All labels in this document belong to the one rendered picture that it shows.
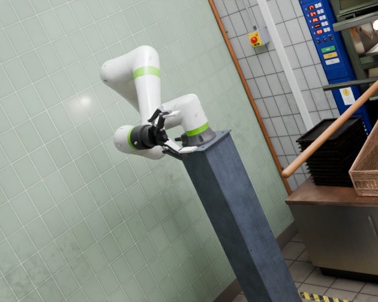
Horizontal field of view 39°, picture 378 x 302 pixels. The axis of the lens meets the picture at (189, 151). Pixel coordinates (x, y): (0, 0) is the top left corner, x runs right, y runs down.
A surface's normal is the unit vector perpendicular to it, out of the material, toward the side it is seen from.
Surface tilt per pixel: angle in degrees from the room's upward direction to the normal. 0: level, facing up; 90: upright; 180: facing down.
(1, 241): 90
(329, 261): 90
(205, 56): 90
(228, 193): 90
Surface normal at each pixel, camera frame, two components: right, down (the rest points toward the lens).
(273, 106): -0.66, 0.48
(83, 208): 0.63, -0.05
